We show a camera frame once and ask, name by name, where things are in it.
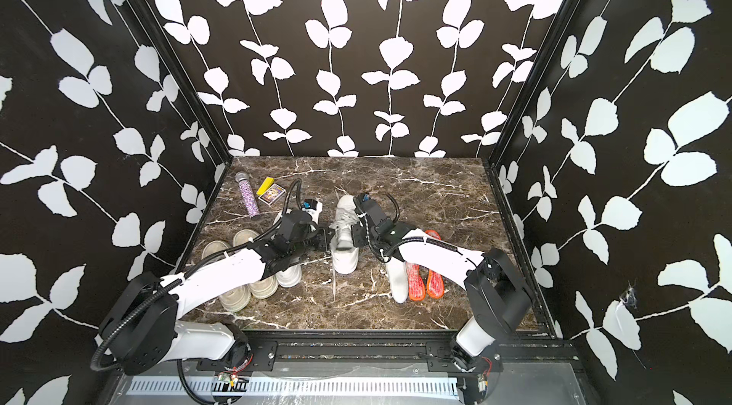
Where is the white sneaker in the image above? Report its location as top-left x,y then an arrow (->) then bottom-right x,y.
275,209 -> 304,290
330,194 -> 358,275

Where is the white grey insole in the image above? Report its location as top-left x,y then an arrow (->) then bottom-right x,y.
385,258 -> 409,304

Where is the beige sneaker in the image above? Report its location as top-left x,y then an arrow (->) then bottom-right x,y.
199,239 -> 253,313
233,229 -> 278,300

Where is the red orange insole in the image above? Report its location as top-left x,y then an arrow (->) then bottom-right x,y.
406,263 -> 426,301

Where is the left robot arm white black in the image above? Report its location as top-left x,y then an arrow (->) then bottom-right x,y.
91,210 -> 335,376

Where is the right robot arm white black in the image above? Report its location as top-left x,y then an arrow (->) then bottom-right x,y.
352,193 -> 535,373

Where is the small purple card box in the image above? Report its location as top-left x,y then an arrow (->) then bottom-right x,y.
258,183 -> 287,206

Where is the yellow wedge block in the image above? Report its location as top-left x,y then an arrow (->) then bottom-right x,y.
257,177 -> 275,196

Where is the purple glitter tube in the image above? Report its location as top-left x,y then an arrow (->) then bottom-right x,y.
234,172 -> 259,217

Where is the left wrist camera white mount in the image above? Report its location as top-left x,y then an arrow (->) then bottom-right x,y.
301,198 -> 323,224

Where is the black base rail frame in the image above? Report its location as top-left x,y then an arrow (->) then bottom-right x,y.
99,321 -> 580,376

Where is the white slotted cable duct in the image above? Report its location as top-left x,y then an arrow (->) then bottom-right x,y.
124,375 -> 461,400

